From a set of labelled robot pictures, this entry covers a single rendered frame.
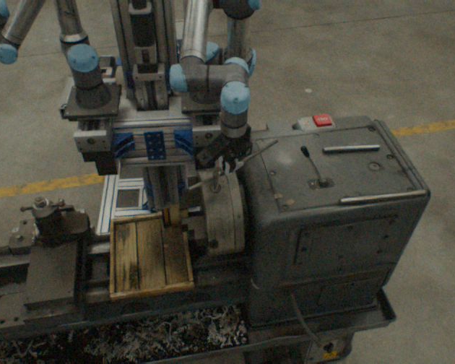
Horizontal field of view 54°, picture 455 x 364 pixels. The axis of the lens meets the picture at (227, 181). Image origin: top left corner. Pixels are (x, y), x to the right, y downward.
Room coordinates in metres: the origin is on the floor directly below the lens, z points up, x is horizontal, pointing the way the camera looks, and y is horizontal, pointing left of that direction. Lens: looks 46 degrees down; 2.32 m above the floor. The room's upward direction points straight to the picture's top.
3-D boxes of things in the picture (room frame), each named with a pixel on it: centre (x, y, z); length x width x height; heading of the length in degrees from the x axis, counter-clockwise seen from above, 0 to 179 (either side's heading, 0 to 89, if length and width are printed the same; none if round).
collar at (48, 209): (1.01, 0.65, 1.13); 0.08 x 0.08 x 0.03
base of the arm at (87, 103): (1.61, 0.59, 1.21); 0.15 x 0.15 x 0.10
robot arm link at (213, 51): (1.65, 0.09, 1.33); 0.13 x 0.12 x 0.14; 89
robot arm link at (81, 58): (1.61, 0.60, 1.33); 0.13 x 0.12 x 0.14; 26
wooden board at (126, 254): (0.99, 0.30, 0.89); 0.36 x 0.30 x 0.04; 11
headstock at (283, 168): (1.13, -0.35, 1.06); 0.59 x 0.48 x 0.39; 101
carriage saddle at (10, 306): (0.92, 0.68, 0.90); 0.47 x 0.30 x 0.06; 11
